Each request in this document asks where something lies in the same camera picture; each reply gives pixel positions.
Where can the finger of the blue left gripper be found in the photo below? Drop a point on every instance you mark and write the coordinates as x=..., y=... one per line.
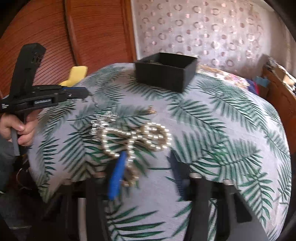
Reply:
x=74, y=88

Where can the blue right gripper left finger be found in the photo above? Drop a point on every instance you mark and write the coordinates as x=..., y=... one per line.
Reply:
x=116, y=176

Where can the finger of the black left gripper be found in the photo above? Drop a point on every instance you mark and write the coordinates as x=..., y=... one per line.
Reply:
x=77, y=94

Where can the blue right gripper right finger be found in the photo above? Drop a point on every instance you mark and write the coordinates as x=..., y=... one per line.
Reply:
x=181, y=174

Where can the black jewelry box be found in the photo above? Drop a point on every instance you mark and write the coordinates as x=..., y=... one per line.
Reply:
x=169, y=71

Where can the person's left hand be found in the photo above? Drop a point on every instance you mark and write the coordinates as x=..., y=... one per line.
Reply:
x=26, y=131

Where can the yellow plush toy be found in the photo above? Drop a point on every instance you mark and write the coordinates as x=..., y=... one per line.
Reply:
x=77, y=73

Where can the palm leaf bedspread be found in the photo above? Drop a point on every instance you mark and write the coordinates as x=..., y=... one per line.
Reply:
x=220, y=130

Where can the wooden headboard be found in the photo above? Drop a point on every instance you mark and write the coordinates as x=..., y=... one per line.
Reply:
x=74, y=33

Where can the blue blanket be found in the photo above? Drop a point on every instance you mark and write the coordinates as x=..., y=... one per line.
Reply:
x=253, y=87

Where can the wooden side cabinet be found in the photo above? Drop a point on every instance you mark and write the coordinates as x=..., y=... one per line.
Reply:
x=283, y=101

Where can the circle pattern curtain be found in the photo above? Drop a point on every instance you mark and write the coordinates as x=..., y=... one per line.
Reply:
x=235, y=36

